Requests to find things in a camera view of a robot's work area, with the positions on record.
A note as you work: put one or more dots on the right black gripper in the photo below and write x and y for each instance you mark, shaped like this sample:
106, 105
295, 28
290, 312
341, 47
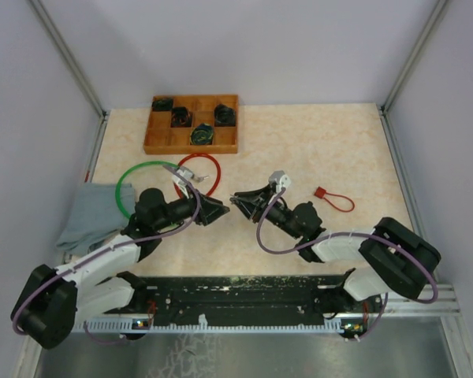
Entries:
250, 207

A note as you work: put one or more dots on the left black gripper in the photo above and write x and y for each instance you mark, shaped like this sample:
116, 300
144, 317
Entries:
210, 209

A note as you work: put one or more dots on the red cable lock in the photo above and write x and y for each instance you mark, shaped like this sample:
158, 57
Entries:
217, 166

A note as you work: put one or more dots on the green cable lock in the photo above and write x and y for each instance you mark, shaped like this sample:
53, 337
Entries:
125, 193

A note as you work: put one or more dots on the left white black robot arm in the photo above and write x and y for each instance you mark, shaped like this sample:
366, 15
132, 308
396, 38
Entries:
54, 300

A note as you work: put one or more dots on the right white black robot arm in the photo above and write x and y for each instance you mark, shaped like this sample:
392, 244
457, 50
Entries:
396, 259

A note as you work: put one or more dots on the blue yellow rolled tie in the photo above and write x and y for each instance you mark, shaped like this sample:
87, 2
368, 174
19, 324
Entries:
201, 135

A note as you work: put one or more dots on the black dotted rolled tie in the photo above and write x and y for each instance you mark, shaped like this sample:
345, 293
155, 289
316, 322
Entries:
224, 116

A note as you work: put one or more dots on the wooden compartment tray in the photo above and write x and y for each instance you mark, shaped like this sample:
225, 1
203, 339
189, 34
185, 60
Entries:
161, 138

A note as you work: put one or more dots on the black orange rolled tie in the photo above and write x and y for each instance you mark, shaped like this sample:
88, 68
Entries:
181, 117

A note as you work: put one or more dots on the folded blue jeans cloth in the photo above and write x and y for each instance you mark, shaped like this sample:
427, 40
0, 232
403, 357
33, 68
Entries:
93, 218

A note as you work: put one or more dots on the dark green rolled tie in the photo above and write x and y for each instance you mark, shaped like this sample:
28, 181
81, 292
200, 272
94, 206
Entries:
164, 104

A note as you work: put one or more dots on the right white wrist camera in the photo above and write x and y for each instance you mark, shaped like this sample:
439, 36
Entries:
279, 181

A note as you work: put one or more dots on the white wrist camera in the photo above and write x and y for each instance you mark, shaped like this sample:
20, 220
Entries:
181, 180
279, 181

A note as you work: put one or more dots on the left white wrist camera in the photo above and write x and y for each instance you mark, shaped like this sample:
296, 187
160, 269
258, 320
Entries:
181, 180

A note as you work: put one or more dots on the thin red wire padlock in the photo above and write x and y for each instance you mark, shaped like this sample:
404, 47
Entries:
340, 203

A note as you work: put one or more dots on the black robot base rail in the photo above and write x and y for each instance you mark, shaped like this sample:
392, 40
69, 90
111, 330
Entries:
240, 304

